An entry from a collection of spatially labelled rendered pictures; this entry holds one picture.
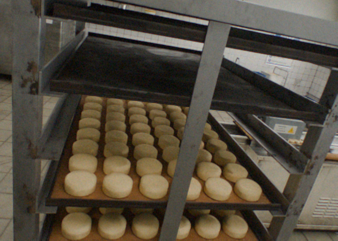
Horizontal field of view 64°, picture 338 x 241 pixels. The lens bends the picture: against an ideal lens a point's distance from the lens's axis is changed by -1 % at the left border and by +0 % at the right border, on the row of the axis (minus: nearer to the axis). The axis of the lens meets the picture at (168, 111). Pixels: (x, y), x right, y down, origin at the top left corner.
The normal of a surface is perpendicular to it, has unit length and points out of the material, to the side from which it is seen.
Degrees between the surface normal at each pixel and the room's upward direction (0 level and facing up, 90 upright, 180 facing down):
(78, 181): 0
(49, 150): 0
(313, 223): 89
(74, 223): 0
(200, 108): 90
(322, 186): 90
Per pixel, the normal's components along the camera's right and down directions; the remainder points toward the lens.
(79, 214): 0.18, -0.92
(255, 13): 0.19, 0.36
